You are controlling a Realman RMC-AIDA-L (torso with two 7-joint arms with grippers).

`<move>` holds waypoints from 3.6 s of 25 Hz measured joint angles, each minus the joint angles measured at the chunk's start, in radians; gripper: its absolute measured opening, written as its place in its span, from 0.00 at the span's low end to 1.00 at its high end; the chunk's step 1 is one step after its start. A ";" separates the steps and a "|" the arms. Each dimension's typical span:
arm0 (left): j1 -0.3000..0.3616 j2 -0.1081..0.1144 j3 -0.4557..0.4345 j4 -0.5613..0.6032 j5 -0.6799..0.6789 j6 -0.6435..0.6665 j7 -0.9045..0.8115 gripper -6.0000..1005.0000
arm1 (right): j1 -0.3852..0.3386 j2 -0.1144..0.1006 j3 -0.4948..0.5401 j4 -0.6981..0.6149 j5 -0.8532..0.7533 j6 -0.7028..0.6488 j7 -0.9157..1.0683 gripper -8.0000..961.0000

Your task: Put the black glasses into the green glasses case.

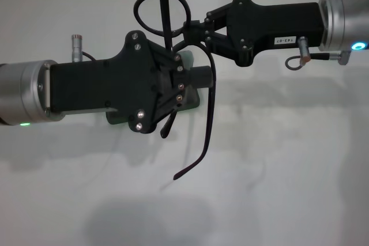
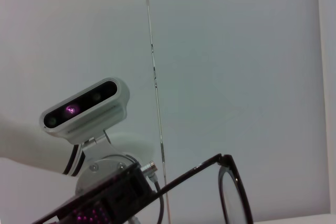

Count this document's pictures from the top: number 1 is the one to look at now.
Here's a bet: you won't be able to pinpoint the green glasses case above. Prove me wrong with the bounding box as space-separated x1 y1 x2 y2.
105 50 202 126

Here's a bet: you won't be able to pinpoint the black glasses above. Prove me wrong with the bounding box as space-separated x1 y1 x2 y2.
134 0 217 182

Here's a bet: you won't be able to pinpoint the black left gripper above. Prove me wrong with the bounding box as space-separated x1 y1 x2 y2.
50 30 159 134

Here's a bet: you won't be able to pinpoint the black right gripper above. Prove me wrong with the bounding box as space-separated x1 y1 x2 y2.
184 0 325 67

